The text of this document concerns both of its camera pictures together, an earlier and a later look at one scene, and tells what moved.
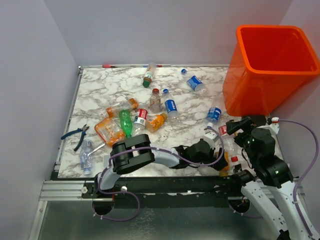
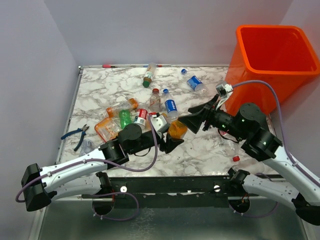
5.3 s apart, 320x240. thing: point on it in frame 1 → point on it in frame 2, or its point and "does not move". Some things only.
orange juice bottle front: (224, 172) → (177, 129)
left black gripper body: (216, 166) → (161, 142)
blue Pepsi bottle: (170, 104) does not move
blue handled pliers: (84, 129) does not move
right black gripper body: (247, 125) → (221, 120)
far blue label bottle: (192, 81) does not move
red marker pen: (107, 66) does not move
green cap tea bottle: (147, 78) does not move
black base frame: (168, 192) does not move
